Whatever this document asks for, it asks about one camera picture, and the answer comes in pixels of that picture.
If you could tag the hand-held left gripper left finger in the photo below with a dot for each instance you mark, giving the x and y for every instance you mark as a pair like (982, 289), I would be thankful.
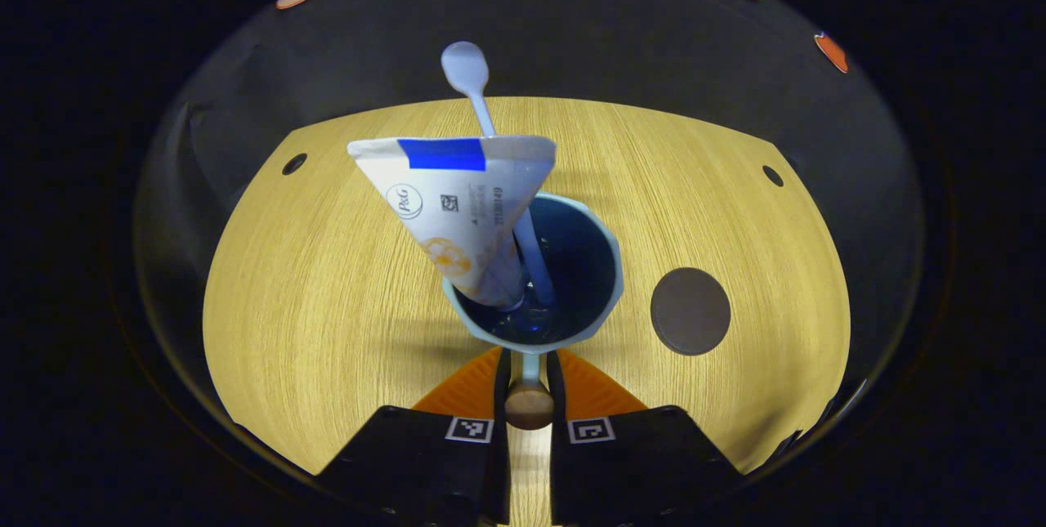
(417, 470)

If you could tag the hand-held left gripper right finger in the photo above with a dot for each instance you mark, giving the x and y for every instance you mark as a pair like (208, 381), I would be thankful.
(637, 470)

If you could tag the dark brown round coaster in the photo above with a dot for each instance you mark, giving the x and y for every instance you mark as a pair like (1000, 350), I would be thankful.
(690, 311)

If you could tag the blue cup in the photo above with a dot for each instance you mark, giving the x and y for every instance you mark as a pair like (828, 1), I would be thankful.
(584, 265)

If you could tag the white toothpaste tube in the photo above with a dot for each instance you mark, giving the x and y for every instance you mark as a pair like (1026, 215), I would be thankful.
(466, 208)

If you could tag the white toothbrush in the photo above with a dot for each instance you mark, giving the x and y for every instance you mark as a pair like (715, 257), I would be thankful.
(466, 69)

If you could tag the wooden desktop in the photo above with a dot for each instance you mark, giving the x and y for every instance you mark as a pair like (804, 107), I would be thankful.
(327, 306)

